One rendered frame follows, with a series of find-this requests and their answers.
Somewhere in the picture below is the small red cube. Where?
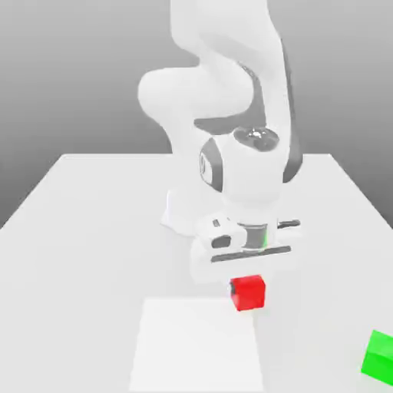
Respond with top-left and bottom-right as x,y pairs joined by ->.
228,274 -> 266,312

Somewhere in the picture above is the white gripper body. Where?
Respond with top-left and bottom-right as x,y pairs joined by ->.
189,236 -> 300,288

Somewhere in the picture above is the small green cube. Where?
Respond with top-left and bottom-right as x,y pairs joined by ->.
361,329 -> 393,387

